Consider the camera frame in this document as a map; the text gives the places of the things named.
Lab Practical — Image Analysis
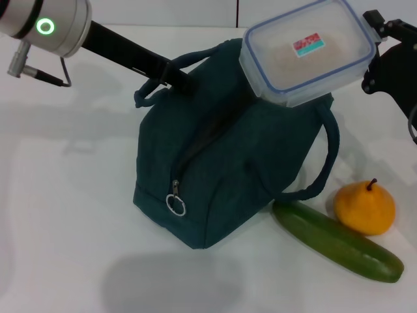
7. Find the dark blue fabric bag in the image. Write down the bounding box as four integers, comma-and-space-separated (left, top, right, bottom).
132, 37, 341, 250

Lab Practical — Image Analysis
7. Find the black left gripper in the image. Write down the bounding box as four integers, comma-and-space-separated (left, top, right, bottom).
79, 19, 200, 96

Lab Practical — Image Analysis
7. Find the orange pear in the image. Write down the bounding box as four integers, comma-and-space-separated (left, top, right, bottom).
332, 178, 397, 237

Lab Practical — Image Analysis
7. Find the clear blue-rimmed food container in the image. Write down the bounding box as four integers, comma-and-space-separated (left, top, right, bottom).
239, 0, 379, 108

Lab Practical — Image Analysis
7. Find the silver zipper pull ring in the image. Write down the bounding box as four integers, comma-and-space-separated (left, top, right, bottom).
165, 179, 187, 217

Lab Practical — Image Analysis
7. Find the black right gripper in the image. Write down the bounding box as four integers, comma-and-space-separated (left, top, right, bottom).
360, 8, 417, 125

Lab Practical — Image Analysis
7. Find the grey left arm cable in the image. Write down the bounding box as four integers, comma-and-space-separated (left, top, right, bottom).
8, 42, 72, 88

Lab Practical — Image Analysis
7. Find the green cucumber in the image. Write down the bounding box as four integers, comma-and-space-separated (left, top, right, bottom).
272, 198, 405, 284

